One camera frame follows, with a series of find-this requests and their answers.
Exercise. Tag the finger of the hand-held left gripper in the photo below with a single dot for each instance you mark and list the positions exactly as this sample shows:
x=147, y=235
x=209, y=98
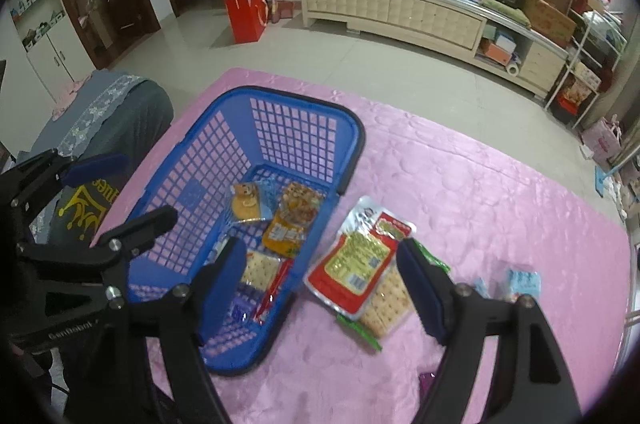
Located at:
x=95, y=169
x=145, y=226

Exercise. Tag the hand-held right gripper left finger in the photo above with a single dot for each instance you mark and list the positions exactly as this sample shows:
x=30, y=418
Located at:
x=222, y=289

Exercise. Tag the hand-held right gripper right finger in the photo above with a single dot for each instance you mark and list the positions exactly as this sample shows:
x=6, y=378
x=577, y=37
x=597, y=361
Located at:
x=422, y=294

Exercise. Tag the red clear snack packet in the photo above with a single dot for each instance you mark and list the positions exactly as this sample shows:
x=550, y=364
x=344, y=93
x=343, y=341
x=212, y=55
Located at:
x=272, y=294

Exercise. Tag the blue plastic basket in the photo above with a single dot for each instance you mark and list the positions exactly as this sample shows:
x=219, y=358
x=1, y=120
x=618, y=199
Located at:
x=192, y=195

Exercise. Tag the red yellow snack packet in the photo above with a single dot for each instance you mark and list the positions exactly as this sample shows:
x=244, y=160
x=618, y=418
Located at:
x=350, y=269

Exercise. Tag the bear cookie packet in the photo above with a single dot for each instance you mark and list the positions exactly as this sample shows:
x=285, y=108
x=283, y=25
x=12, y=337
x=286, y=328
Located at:
x=246, y=203

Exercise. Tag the brown snack packet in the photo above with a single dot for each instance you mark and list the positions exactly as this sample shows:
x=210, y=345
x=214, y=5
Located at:
x=300, y=200

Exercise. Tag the dark cloth yellow print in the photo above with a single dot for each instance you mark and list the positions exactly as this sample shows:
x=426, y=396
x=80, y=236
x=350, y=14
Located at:
x=85, y=206

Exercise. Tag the green edged cracker packet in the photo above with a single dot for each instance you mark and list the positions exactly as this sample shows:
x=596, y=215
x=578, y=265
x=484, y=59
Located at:
x=385, y=311

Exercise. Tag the grey lace chair cover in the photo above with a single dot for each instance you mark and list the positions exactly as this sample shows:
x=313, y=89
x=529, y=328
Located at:
x=95, y=109

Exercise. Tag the dark grey padded chair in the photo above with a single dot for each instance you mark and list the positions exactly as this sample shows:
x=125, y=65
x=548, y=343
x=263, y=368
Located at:
x=145, y=114

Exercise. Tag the small pink cloth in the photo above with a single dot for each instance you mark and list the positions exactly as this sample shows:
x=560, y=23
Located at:
x=70, y=92

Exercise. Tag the dark purple snack packet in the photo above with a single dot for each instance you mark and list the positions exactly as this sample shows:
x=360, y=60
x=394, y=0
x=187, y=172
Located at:
x=427, y=386

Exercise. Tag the light blue snack packet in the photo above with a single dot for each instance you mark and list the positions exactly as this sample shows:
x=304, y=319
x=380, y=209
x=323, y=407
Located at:
x=520, y=286

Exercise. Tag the white snack packet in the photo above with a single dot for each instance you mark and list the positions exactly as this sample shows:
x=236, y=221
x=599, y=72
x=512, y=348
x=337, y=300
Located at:
x=362, y=214

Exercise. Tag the pink tablecloth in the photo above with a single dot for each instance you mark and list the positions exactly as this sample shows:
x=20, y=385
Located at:
x=475, y=204

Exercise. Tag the red paper bag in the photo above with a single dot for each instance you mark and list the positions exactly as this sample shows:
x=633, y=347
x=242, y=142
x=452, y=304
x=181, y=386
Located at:
x=245, y=12

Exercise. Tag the pink gift bag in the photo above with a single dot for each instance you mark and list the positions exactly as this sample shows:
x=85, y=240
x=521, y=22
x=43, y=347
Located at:
x=600, y=139

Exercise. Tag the white paper roll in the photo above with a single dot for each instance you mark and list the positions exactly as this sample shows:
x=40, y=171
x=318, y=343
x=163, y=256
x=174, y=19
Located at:
x=512, y=69

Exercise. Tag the orange box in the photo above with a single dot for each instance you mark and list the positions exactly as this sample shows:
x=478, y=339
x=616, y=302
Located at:
x=497, y=53

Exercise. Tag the cream tv cabinet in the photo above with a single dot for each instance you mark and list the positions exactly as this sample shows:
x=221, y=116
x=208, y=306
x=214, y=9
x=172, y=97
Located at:
x=400, y=12

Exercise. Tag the white metal rack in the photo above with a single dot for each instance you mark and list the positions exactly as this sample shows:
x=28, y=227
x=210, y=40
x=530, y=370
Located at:
x=585, y=54

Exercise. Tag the green folded cloth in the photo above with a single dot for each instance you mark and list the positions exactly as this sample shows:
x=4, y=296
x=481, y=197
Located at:
x=507, y=12

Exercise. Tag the cardboard box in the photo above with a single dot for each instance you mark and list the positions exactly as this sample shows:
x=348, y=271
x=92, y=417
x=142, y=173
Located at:
x=547, y=22

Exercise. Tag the white wall cabinet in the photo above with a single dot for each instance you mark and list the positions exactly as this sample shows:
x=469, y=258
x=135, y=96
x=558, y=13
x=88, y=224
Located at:
x=55, y=54

